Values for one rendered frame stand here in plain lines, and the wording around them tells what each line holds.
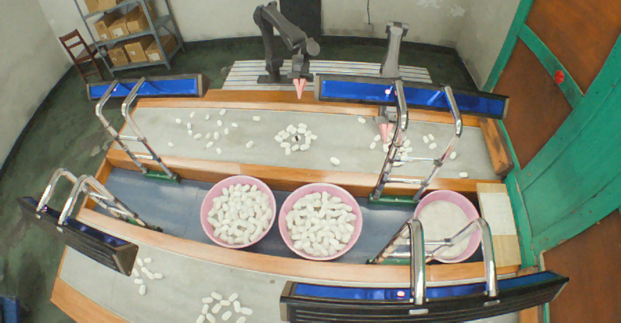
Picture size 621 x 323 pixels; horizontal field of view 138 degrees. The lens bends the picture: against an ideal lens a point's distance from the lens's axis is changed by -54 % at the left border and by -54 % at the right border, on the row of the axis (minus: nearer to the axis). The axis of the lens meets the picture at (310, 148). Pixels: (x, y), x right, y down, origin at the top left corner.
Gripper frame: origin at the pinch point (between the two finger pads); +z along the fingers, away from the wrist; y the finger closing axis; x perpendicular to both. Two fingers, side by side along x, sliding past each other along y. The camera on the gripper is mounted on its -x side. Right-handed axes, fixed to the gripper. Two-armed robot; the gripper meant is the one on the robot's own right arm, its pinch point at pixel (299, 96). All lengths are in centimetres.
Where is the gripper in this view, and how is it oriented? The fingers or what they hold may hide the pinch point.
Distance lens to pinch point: 103.4
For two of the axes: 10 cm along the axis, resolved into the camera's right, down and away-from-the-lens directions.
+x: 1.0, -0.6, 9.9
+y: 9.9, 0.7, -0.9
